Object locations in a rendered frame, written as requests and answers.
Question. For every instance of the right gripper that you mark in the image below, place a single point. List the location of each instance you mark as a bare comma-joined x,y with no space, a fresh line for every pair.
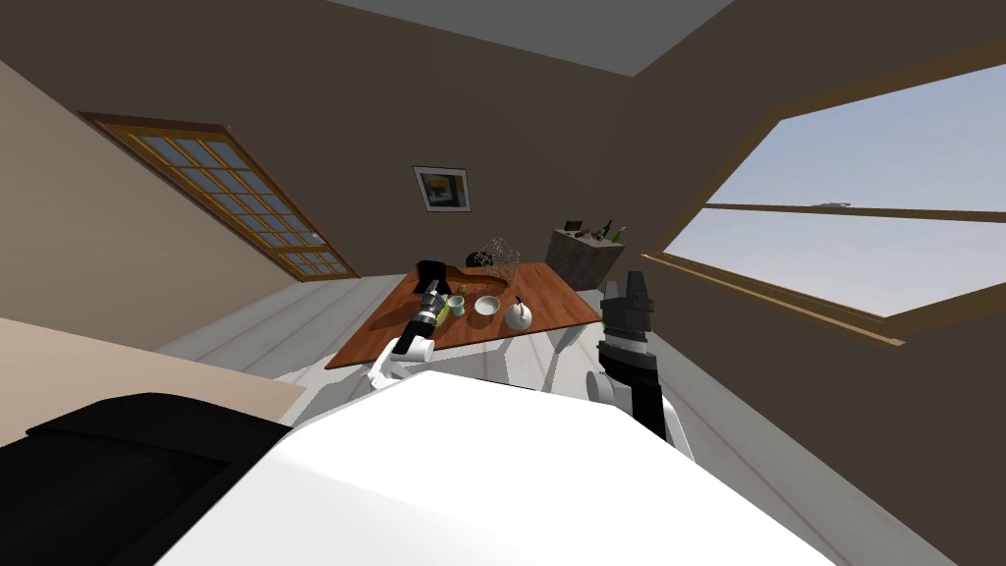
626,317

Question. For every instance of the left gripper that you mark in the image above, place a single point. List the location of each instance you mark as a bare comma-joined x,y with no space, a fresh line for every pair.
433,283

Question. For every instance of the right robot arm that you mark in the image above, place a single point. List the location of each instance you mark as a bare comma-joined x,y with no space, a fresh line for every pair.
638,385

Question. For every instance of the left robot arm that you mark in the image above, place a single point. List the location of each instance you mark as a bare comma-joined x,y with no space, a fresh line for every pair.
410,336

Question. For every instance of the pale green mug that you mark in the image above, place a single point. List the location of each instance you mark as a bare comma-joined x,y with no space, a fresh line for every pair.
457,306

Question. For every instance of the stone sideboard with bottles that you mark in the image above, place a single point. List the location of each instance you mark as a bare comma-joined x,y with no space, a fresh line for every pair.
583,259

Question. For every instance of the white bowl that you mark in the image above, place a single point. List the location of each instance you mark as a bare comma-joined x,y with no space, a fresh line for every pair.
487,306

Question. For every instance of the dry twig plant black pot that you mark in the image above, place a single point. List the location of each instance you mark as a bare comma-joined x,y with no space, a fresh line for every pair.
498,258

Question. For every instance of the brown wooden table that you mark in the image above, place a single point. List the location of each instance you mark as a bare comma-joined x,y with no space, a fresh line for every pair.
550,303

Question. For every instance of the white teapot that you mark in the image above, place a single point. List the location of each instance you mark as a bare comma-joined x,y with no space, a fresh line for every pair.
518,317

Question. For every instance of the wooden lattice window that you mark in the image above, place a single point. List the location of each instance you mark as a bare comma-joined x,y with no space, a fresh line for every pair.
236,196

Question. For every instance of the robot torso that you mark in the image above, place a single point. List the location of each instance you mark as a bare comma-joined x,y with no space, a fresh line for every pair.
503,487

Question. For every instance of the large wooden framed window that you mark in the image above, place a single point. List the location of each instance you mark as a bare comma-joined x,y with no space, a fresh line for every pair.
849,212

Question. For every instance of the framed wall picture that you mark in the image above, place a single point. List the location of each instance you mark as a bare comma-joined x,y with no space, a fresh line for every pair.
442,189

